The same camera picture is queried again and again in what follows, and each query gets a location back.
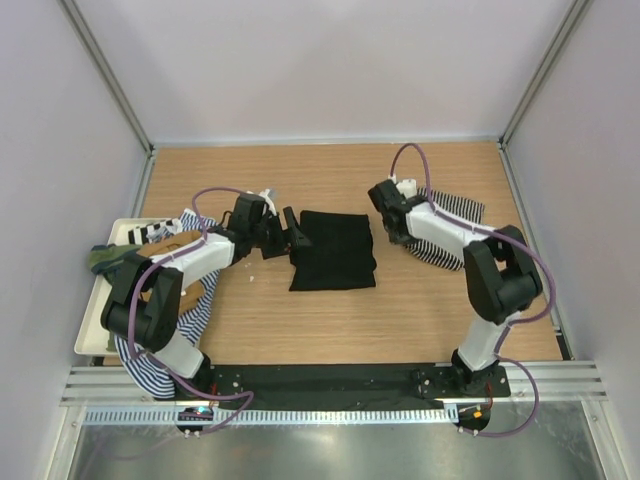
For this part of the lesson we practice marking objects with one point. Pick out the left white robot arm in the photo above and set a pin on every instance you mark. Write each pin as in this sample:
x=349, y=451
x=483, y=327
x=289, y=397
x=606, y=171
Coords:
x=143, y=305

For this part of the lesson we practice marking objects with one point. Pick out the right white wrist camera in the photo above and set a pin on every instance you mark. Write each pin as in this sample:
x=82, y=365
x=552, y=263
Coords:
x=406, y=187

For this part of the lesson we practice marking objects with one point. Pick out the white slotted cable duct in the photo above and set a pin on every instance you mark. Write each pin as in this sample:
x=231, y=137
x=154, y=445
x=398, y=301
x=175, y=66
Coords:
x=197, y=416

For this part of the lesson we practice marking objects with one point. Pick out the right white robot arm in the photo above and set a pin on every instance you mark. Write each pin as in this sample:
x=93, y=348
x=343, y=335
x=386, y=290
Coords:
x=501, y=278

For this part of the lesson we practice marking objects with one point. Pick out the black white wide-striped garment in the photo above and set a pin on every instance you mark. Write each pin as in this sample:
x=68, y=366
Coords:
x=154, y=232

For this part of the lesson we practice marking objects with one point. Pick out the white plastic tray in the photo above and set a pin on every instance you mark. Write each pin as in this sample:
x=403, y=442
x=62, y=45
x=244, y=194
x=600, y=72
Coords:
x=92, y=340

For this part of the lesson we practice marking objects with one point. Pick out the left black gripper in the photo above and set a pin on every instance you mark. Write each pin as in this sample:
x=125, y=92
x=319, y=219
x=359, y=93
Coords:
x=287, y=239

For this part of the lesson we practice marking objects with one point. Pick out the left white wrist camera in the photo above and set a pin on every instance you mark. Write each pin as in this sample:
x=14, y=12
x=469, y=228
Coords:
x=268, y=195

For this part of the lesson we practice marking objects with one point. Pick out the green striped garment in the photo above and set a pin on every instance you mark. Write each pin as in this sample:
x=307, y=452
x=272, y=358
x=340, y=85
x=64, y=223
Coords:
x=106, y=260

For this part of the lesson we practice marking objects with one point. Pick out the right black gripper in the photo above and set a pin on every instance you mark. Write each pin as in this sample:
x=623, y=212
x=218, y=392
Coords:
x=401, y=239

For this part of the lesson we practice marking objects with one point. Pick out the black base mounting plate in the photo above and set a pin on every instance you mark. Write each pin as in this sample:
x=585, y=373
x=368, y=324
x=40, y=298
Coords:
x=355, y=387

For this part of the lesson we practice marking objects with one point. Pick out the black white striped tank top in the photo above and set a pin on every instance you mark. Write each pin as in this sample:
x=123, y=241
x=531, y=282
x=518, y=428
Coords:
x=436, y=235

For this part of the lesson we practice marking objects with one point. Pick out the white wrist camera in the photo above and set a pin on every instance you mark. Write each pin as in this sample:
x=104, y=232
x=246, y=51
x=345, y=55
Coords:
x=406, y=187
x=268, y=195

